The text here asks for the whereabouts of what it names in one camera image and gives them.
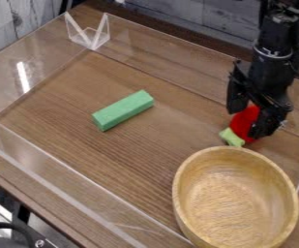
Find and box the clear acrylic enclosure wall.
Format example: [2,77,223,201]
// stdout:
[0,12,299,248]

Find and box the wooden bowl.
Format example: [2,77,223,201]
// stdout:
[173,146,299,248]

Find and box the black device with knob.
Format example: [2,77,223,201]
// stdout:
[0,223,58,248]

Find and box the green foam block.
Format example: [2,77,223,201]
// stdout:
[93,90,154,132]

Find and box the red plush strawberry toy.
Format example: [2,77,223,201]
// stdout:
[219,106,261,147]

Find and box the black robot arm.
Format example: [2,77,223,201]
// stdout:
[227,0,299,141]

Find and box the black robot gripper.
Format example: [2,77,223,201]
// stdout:
[227,45,295,140]

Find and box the black cable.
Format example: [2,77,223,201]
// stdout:
[0,221,34,248]

